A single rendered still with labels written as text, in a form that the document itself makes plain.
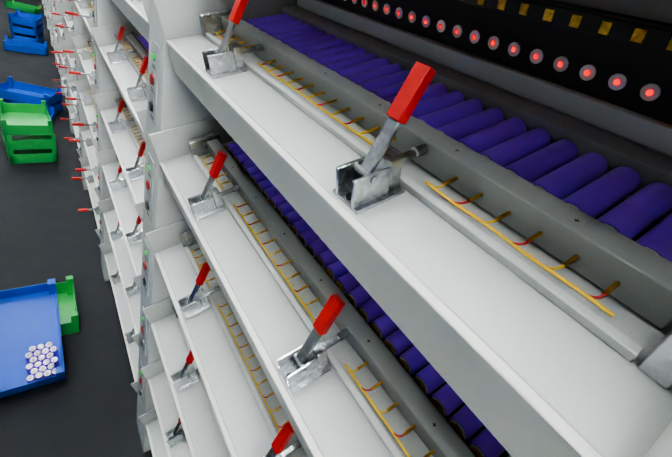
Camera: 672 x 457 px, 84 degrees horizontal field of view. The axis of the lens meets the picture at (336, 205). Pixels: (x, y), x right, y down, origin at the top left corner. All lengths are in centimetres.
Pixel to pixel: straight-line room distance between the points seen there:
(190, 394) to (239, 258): 38
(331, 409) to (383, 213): 19
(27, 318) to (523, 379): 148
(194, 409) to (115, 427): 61
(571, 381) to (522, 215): 9
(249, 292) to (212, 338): 21
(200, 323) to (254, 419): 17
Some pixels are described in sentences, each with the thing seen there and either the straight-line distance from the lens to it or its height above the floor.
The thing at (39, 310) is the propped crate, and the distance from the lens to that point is 156.
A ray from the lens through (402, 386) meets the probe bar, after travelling 34.
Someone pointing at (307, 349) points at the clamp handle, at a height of 93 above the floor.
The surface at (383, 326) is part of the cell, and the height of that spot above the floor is 94.
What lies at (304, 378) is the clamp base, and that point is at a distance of 36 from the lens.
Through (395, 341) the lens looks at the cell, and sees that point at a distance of 37.
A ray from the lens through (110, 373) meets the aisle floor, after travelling 147.
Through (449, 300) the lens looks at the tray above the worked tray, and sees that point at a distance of 20.
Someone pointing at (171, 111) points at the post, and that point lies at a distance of 64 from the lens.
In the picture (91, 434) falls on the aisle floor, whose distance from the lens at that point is 137.
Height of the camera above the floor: 119
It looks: 28 degrees down
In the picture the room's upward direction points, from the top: 18 degrees clockwise
